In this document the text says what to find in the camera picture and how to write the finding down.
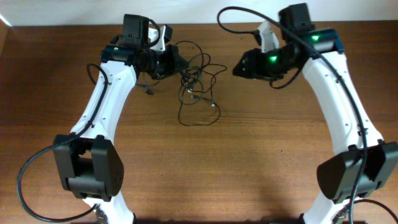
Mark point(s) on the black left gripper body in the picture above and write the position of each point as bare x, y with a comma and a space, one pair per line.
169, 61

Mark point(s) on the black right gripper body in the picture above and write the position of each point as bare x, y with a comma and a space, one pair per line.
270, 65

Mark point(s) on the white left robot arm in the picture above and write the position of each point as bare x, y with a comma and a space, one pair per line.
87, 162

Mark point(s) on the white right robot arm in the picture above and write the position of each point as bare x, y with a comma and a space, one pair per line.
362, 160

